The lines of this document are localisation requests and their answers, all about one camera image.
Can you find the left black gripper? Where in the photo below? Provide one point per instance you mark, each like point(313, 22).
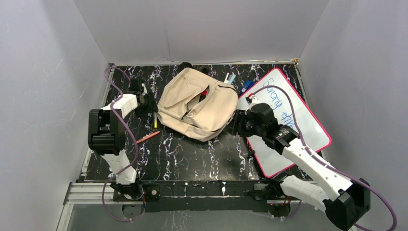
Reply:
point(148, 104)

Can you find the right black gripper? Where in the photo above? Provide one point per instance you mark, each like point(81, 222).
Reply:
point(239, 117)

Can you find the white yellow highlighter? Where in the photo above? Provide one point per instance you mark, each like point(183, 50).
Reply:
point(155, 121)

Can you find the red pencil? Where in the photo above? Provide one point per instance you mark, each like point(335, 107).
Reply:
point(148, 137)

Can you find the cream canvas student bag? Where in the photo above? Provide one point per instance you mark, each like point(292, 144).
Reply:
point(179, 107)

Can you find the pink black highlighter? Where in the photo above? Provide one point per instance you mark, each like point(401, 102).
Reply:
point(203, 96)

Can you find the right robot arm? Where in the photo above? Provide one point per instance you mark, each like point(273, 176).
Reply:
point(343, 199)

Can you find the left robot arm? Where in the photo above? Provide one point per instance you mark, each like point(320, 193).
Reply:
point(107, 135)

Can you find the pink framed whiteboard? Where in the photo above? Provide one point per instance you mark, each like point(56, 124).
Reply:
point(288, 113)

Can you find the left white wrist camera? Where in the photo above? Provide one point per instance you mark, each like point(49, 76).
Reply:
point(143, 89)

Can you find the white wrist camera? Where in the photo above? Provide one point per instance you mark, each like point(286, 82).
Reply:
point(143, 89)
point(252, 100)

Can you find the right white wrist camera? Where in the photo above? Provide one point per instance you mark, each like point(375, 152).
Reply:
point(252, 100)

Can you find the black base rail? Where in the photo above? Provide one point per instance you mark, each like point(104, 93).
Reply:
point(259, 196)

